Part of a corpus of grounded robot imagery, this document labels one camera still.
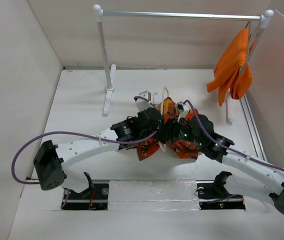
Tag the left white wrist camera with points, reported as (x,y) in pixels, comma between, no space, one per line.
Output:
(143,101)

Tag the white hanger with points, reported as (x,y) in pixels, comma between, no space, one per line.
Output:
(159,101)

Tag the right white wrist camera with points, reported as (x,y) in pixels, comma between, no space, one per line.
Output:
(182,110)

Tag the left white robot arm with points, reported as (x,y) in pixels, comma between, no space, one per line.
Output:
(52,161)

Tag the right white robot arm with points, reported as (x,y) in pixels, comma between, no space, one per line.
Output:
(267,184)

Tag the white metal clothes rack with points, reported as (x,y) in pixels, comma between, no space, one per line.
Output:
(110,70)

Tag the grey hanger holding cloth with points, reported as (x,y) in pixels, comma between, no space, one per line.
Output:
(252,34)

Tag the orange cloth on hanger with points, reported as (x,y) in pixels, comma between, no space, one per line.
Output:
(231,74)

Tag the white foam block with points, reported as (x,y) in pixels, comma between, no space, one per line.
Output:
(153,195)

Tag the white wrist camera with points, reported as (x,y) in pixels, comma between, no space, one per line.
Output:
(143,101)
(182,110)

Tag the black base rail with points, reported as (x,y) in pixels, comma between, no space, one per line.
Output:
(98,201)

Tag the orange camouflage trousers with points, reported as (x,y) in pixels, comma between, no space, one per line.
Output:
(132,132)

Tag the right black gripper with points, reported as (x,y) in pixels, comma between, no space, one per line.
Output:
(173,131)

